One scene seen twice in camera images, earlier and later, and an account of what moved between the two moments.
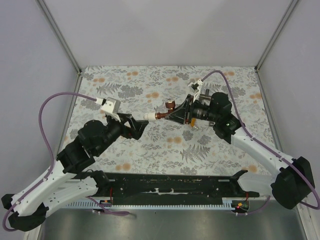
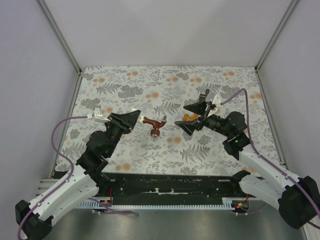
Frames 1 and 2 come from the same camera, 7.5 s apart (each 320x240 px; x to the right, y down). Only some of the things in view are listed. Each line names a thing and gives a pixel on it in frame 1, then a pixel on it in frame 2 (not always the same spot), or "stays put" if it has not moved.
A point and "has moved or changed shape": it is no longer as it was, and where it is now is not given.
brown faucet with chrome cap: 170,104 -> 155,132
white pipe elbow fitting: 150,116 has moved or changed shape
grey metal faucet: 205,96 stays put
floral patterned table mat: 191,113 stays put
